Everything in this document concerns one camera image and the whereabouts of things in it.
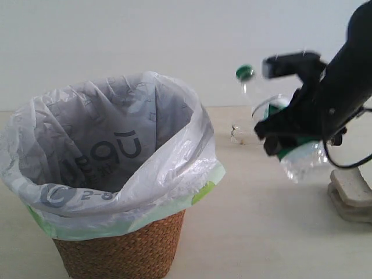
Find woven wicker waste basket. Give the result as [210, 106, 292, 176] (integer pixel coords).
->
[54, 211, 185, 279]

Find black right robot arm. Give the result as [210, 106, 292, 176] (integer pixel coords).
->
[254, 1, 371, 156]

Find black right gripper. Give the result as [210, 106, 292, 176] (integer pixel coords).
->
[254, 51, 371, 157]

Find beige paper pulp tray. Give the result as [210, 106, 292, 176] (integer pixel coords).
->
[327, 168, 371, 224]

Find white green plastic bin liner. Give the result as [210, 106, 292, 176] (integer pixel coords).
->
[1, 71, 226, 241]

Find black cable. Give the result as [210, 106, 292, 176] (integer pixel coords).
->
[321, 106, 372, 169]

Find clear bottle green cap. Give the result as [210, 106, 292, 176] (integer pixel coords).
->
[235, 64, 330, 183]

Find clear plastic wrapper scrap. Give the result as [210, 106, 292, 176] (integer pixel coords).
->
[230, 123, 247, 145]

